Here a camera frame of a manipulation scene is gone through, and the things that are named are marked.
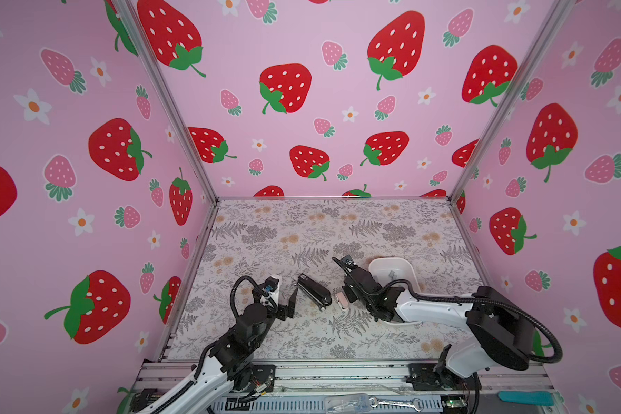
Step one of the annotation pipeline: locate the black stapler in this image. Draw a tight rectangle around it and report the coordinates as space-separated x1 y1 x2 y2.
297 274 332 311

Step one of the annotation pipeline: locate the pink mini stapler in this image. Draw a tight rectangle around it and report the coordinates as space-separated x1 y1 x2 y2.
335 292 350 311

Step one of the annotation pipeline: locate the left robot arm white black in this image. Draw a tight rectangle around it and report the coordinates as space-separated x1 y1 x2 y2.
129 275 296 413

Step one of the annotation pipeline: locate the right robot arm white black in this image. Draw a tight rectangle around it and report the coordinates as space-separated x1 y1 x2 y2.
334 255 563 413

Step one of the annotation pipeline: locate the white plastic tray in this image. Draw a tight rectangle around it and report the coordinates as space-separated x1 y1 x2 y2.
368 257 424 325

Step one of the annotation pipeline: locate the clear plastic bag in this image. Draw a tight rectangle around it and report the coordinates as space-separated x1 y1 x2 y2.
324 393 373 414

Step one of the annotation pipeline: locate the silver wrench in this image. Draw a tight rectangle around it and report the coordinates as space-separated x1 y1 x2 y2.
369 396 424 412

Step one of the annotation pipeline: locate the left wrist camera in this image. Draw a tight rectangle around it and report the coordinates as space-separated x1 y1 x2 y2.
259 276 280 307

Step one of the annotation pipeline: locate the aluminium rail base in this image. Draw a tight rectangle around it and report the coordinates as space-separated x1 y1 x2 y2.
120 360 565 413

